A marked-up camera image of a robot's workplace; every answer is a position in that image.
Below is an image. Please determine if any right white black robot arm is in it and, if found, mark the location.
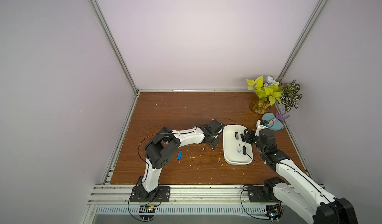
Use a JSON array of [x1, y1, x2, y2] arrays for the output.
[[243, 129, 358, 224]]

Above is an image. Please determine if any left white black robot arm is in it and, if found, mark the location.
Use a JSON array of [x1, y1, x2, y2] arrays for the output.
[[141, 119, 224, 194]]

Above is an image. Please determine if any white plastic storage box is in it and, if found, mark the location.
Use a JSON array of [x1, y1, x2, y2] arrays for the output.
[[223, 125, 253, 166]]

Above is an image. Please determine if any blue usb flash drive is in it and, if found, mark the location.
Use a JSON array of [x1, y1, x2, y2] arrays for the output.
[[177, 151, 182, 160]]

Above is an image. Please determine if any teal dustpan with pink brush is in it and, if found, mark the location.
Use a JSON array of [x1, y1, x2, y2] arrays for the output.
[[262, 113, 285, 131]]

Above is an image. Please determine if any purple plastic fork toy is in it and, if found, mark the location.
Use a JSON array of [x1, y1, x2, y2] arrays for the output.
[[275, 110, 290, 122]]

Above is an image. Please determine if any yellow green potted plant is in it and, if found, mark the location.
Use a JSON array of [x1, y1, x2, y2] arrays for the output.
[[246, 76, 283, 115]]

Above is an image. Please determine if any dark variegated plant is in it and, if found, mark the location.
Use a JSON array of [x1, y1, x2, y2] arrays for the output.
[[281, 80, 302, 113]]

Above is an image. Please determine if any right electronics board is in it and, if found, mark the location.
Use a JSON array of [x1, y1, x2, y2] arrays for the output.
[[265, 204, 284, 222]]

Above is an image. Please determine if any electronics board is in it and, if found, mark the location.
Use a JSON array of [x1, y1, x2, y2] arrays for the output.
[[265, 204, 284, 222], [138, 205, 157, 222]]

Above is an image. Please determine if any left electronics board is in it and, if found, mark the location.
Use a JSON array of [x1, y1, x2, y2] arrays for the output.
[[138, 205, 157, 222]]

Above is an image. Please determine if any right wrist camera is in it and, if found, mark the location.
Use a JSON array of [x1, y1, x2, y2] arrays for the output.
[[255, 120, 269, 136]]

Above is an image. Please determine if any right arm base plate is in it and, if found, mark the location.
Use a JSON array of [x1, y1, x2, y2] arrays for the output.
[[245, 185, 277, 203]]

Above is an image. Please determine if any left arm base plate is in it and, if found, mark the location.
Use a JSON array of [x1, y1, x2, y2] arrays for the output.
[[129, 186, 171, 203]]

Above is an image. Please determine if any aluminium rail frame front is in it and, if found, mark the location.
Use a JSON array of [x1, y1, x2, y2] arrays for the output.
[[87, 184, 251, 205]]

